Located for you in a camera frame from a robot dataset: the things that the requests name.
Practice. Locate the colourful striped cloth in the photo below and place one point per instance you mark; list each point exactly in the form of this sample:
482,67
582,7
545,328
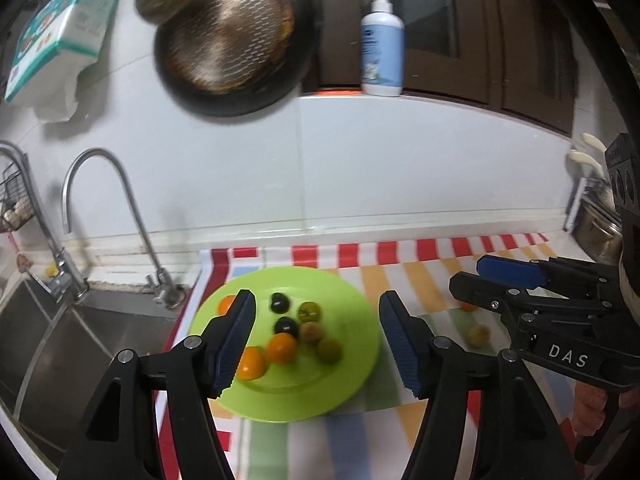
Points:
350,445

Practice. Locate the steel sink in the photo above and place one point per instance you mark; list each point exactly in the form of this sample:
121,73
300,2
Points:
75,350

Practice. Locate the large steel pot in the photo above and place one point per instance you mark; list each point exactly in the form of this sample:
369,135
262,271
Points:
600,237

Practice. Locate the black frying pan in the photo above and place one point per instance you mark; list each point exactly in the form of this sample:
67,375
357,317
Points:
235,45

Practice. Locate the brown kiwi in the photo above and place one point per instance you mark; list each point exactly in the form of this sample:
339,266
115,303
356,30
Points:
312,332
477,335

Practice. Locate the gooseneck steel faucet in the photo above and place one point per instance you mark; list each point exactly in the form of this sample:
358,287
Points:
135,210

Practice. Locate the green plate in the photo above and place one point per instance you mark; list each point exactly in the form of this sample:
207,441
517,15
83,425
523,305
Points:
345,310

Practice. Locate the small orange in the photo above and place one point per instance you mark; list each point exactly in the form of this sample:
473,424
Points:
227,304
251,364

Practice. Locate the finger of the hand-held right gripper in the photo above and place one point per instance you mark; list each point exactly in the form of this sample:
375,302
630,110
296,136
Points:
510,270
475,287

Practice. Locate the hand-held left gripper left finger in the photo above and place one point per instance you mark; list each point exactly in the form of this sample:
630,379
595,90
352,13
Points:
232,345

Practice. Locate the pull-down steel faucet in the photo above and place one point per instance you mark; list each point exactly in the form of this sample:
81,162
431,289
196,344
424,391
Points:
50,250

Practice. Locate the steel pot with utensils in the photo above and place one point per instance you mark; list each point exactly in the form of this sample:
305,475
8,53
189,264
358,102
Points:
574,205

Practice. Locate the large orange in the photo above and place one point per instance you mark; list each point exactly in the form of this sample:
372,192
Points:
281,347
467,306

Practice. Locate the green plum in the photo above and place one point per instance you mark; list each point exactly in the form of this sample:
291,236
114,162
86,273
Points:
309,311
329,350

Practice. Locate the dark purple plum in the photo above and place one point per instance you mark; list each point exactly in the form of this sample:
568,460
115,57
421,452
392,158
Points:
286,326
279,302

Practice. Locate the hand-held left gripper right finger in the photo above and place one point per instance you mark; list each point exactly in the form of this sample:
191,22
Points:
400,345

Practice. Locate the teal printed box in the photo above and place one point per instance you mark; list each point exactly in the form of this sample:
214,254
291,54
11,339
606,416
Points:
60,35

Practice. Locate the person's right hand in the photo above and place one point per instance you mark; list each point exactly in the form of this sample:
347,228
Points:
590,410

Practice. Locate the white pump soap bottle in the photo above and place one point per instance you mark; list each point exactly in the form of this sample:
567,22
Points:
382,50

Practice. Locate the dark wooden window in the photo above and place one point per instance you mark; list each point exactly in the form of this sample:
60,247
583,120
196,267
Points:
475,35

